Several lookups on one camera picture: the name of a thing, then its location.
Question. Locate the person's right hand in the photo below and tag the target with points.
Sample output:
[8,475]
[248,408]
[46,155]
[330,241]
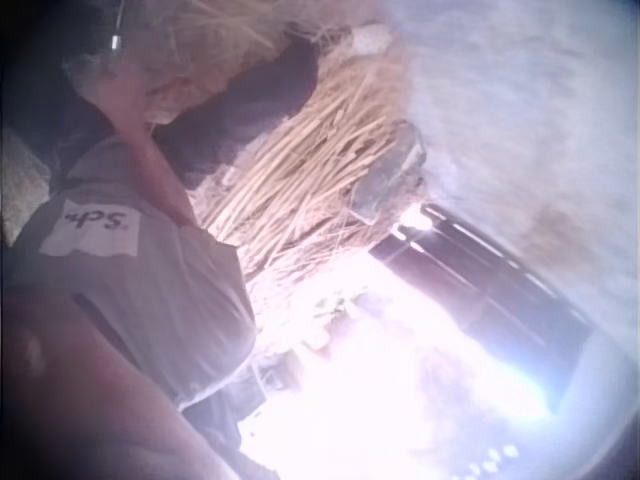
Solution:
[159,100]

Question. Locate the loose straw bundle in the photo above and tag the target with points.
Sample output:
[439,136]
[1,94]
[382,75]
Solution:
[225,35]

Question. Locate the heap of pale straw stalks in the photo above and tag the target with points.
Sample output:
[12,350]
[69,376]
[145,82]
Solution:
[310,165]

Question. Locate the small white stone piece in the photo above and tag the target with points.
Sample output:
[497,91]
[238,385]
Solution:
[371,39]

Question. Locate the grey flat stone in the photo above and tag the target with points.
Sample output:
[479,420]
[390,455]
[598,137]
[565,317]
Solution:
[387,175]

